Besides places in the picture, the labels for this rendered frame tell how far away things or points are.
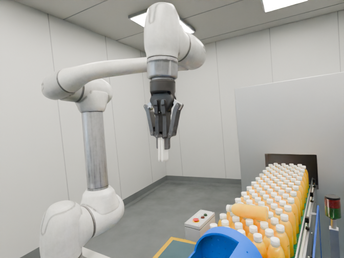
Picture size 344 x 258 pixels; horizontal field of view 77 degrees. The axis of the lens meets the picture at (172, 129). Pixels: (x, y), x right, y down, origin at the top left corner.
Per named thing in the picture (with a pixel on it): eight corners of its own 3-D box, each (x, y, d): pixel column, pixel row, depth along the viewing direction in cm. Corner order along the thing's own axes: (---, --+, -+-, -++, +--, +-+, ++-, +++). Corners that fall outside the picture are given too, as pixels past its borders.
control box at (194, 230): (185, 239, 126) (184, 222, 126) (201, 224, 142) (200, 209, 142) (200, 244, 120) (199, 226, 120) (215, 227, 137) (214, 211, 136)
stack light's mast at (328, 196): (325, 229, 107) (324, 197, 106) (325, 223, 112) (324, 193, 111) (342, 232, 103) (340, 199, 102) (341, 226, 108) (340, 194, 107)
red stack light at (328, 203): (324, 207, 106) (324, 199, 106) (324, 202, 111) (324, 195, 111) (341, 209, 102) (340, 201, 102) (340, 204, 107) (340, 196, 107)
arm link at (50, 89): (53, 62, 85) (84, 68, 96) (31, 74, 94) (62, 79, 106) (57, 95, 84) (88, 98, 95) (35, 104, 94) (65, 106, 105)
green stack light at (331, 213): (325, 217, 106) (324, 207, 106) (325, 212, 111) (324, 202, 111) (341, 220, 102) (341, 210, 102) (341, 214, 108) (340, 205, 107)
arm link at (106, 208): (74, 236, 104) (110, 218, 122) (95, 244, 95) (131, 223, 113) (61, 76, 104) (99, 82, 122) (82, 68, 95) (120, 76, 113)
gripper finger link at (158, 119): (157, 99, 62) (153, 100, 63) (156, 138, 63) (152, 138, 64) (165, 100, 66) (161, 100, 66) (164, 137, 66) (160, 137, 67)
